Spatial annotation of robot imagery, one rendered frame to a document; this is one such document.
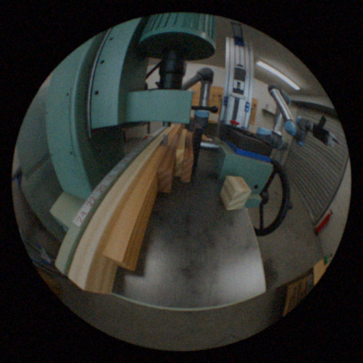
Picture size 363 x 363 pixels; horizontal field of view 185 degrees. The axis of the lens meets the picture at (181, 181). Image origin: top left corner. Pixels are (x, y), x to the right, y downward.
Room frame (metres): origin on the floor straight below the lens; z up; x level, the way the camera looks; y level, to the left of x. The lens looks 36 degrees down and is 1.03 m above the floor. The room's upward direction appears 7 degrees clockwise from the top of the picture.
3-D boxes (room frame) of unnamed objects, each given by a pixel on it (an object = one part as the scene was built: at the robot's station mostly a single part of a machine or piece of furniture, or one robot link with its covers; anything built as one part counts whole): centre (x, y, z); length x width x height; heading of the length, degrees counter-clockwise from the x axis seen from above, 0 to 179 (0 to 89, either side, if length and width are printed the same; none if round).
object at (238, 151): (0.28, -0.15, 0.99); 0.13 x 0.11 x 0.06; 0
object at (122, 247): (0.32, 0.05, 0.92); 0.62 x 0.02 x 0.04; 0
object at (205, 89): (1.07, -0.11, 1.19); 0.15 x 0.12 x 0.55; 172
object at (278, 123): (0.76, -0.69, 1.19); 0.15 x 0.12 x 0.55; 94
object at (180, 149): (0.30, 0.01, 0.93); 0.22 x 0.01 x 0.06; 0
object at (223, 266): (0.27, -0.06, 0.87); 0.61 x 0.30 x 0.06; 0
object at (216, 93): (3.38, -0.96, 1.50); 2.00 x 0.04 x 0.90; 83
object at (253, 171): (0.27, -0.14, 0.92); 0.15 x 0.13 x 0.09; 0
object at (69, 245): (0.27, 0.09, 0.93); 0.60 x 0.02 x 0.06; 0
